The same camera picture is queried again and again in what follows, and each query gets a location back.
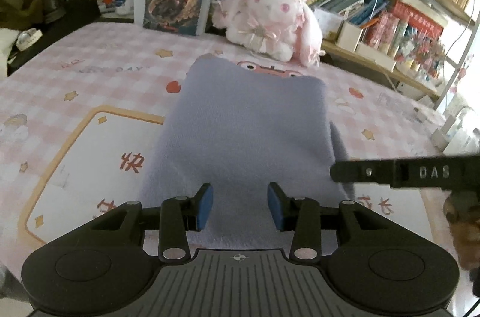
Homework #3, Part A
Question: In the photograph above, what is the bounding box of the pink patterned box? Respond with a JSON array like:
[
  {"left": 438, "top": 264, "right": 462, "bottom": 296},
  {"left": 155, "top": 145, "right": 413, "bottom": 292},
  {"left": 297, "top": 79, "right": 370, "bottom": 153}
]
[{"left": 365, "top": 12, "right": 398, "bottom": 52}]

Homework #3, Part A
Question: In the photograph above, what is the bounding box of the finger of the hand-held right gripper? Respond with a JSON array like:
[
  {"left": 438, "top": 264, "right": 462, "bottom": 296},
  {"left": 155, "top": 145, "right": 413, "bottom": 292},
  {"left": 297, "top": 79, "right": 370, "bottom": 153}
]
[{"left": 330, "top": 159, "right": 394, "bottom": 186}]

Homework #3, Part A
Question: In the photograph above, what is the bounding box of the lilac and mauve sweater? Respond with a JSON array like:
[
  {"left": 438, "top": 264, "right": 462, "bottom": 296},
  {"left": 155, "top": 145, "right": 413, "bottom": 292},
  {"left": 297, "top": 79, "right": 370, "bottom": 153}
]
[{"left": 137, "top": 54, "right": 355, "bottom": 250}]

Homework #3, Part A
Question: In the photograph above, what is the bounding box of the white power stand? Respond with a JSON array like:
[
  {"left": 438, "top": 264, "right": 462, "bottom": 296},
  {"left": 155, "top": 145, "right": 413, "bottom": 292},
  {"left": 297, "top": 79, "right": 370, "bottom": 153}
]
[{"left": 431, "top": 107, "right": 480, "bottom": 153}]

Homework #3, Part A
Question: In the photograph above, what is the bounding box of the white pen holder box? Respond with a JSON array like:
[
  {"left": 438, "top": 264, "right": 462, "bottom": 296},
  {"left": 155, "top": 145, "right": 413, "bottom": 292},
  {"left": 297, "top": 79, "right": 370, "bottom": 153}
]
[{"left": 335, "top": 21, "right": 362, "bottom": 52}]

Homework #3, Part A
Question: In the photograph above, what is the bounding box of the pink white plush rabbit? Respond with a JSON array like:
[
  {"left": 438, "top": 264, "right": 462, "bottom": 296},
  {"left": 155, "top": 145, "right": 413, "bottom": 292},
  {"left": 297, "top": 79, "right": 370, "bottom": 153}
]
[{"left": 212, "top": 0, "right": 326, "bottom": 67}]

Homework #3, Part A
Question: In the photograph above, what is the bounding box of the pink checked cartoon desk mat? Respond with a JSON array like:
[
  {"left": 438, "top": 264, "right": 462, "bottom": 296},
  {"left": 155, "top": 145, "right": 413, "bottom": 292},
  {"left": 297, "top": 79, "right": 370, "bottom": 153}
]
[{"left": 0, "top": 21, "right": 462, "bottom": 288}]

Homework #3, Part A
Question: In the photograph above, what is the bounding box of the red box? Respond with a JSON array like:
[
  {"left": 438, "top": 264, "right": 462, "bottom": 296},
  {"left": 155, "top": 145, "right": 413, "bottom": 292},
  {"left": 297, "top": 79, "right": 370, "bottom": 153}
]
[{"left": 390, "top": 0, "right": 445, "bottom": 37}]

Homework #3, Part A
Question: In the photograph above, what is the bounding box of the white card box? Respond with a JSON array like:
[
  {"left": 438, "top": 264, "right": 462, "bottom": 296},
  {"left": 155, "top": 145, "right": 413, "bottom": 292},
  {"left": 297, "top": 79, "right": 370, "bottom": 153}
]
[{"left": 313, "top": 8, "right": 344, "bottom": 40}]

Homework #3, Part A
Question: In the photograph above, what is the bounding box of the row of colourful figurines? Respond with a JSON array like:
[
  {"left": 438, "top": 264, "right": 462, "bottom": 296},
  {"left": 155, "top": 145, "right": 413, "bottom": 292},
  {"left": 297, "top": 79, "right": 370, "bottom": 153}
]
[{"left": 390, "top": 21, "right": 447, "bottom": 85}]

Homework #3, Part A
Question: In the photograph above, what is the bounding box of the white wristwatch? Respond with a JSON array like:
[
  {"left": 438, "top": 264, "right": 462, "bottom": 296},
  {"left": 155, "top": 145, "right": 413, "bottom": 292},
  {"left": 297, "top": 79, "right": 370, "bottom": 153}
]
[{"left": 15, "top": 28, "right": 43, "bottom": 51}]

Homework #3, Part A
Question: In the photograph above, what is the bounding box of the flat white box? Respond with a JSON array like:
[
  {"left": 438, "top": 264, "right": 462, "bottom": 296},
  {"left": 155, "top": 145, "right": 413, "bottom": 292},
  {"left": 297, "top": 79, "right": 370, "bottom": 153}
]
[{"left": 354, "top": 42, "right": 397, "bottom": 72}]

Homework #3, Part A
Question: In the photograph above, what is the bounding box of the person's right hand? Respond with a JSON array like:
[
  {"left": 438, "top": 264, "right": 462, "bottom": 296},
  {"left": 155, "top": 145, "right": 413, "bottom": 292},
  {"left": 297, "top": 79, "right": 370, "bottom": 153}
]
[{"left": 443, "top": 190, "right": 480, "bottom": 270}]

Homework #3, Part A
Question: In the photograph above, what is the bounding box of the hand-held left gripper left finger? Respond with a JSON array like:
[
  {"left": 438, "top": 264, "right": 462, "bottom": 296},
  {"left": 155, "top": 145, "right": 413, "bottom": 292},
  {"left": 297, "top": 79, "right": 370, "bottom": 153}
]
[{"left": 90, "top": 183, "right": 214, "bottom": 263}]

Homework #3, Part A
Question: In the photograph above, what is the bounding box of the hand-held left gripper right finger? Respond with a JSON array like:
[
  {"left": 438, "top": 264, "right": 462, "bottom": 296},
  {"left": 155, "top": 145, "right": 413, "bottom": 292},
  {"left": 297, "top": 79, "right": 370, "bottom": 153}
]
[{"left": 267, "top": 182, "right": 394, "bottom": 262}]

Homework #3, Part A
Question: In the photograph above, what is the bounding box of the black flat case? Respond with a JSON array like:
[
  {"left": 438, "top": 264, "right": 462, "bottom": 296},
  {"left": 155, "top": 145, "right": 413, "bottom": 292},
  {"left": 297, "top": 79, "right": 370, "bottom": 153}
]
[{"left": 7, "top": 0, "right": 102, "bottom": 76}]

